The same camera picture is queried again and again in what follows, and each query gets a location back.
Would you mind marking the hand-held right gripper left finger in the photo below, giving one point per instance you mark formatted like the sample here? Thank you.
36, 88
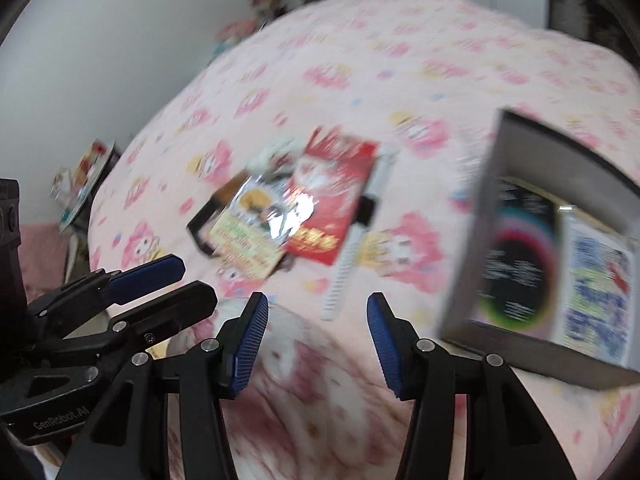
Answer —
249, 347

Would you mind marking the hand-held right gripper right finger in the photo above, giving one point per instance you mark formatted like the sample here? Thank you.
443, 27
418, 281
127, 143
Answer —
386, 347

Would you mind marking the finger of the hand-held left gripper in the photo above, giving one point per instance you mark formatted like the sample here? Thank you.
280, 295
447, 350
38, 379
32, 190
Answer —
145, 271
170, 305

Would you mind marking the small black box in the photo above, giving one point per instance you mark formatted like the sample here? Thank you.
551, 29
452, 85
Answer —
200, 227

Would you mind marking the silvery snack packet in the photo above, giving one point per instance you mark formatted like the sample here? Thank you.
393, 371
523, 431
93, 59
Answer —
250, 232

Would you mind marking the red packet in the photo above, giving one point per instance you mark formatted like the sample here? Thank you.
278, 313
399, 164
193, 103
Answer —
330, 185

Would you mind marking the dark grey storage box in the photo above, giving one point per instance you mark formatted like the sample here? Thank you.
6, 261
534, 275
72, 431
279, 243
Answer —
540, 160

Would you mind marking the pink cloth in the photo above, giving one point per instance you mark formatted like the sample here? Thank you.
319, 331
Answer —
47, 260

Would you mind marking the cluttered side shelf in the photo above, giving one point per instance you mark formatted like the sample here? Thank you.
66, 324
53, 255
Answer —
85, 180

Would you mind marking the white smartwatch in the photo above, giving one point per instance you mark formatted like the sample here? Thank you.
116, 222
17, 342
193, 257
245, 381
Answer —
367, 210

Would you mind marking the black book with colourful rings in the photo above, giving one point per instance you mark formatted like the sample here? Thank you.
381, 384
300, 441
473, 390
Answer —
520, 260

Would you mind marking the white plush toy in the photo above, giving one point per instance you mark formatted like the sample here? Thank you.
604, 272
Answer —
272, 155

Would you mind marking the cartoon printed packet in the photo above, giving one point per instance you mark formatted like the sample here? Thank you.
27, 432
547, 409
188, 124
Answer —
595, 300

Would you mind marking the pink printed blanket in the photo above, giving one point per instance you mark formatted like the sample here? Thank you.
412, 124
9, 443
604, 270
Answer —
350, 60

